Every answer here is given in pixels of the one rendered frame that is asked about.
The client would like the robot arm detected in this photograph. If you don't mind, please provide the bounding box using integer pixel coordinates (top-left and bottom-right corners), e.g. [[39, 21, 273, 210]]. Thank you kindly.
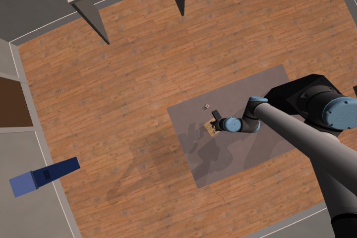
[[212, 85, 357, 238]]

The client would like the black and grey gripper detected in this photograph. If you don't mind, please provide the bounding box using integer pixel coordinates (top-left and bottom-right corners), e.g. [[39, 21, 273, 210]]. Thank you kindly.
[[210, 120, 223, 131]]

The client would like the orange flat mat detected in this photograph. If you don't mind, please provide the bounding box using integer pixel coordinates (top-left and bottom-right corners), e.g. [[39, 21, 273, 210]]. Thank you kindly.
[[204, 118, 215, 137]]

